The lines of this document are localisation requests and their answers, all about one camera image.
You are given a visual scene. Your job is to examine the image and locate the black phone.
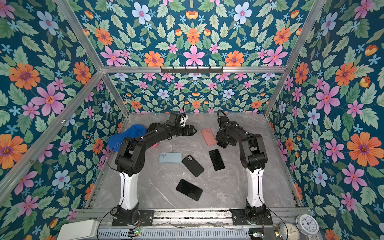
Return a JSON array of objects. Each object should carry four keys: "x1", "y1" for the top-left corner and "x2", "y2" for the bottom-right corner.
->
[
  {"x1": 176, "y1": 179, "x2": 203, "y2": 202},
  {"x1": 209, "y1": 149, "x2": 225, "y2": 171},
  {"x1": 217, "y1": 141, "x2": 228, "y2": 149}
]

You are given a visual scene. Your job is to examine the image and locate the pink phone case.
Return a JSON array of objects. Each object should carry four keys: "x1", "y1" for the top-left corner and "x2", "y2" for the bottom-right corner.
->
[{"x1": 201, "y1": 128, "x2": 217, "y2": 147}]

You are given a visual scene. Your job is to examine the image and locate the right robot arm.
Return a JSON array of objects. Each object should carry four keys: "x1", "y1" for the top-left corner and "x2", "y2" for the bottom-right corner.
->
[{"x1": 216, "y1": 110, "x2": 268, "y2": 224}]

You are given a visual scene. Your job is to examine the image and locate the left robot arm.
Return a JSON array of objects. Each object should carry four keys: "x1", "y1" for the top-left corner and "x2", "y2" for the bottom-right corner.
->
[{"x1": 111, "y1": 112, "x2": 197, "y2": 227}]

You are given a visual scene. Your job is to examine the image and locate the light blue phone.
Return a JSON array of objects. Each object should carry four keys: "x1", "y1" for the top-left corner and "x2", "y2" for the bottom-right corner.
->
[{"x1": 159, "y1": 153, "x2": 183, "y2": 164}]

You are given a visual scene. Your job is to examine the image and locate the black phone front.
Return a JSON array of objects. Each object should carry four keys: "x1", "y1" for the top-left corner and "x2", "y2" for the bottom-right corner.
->
[{"x1": 176, "y1": 179, "x2": 203, "y2": 202}]

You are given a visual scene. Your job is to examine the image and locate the doll with black hair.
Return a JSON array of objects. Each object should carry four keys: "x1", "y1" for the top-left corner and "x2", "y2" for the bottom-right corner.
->
[{"x1": 147, "y1": 123, "x2": 160, "y2": 133}]

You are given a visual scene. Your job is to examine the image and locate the brass alarm clock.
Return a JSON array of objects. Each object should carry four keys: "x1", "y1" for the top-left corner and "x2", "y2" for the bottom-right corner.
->
[{"x1": 275, "y1": 223, "x2": 300, "y2": 240}]

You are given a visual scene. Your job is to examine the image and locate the white clock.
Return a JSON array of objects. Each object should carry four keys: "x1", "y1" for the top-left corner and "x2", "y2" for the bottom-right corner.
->
[{"x1": 296, "y1": 214, "x2": 320, "y2": 236}]

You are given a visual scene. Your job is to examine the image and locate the white box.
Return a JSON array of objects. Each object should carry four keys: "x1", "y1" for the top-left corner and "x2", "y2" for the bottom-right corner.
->
[{"x1": 57, "y1": 220, "x2": 100, "y2": 240}]

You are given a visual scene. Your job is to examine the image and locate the black phone case with camera hole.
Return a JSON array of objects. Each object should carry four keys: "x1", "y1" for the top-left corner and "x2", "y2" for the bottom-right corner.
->
[{"x1": 182, "y1": 155, "x2": 205, "y2": 178}]

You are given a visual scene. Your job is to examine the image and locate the metal hook rail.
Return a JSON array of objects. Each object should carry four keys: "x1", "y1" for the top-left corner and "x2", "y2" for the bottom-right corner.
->
[{"x1": 160, "y1": 67, "x2": 224, "y2": 74}]

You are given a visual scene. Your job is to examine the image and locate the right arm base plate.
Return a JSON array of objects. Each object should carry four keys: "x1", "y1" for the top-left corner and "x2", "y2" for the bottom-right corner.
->
[{"x1": 229, "y1": 209, "x2": 273, "y2": 226}]

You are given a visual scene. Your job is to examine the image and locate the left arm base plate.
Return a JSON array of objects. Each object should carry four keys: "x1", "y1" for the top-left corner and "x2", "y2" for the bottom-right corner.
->
[{"x1": 112, "y1": 209, "x2": 155, "y2": 227}]

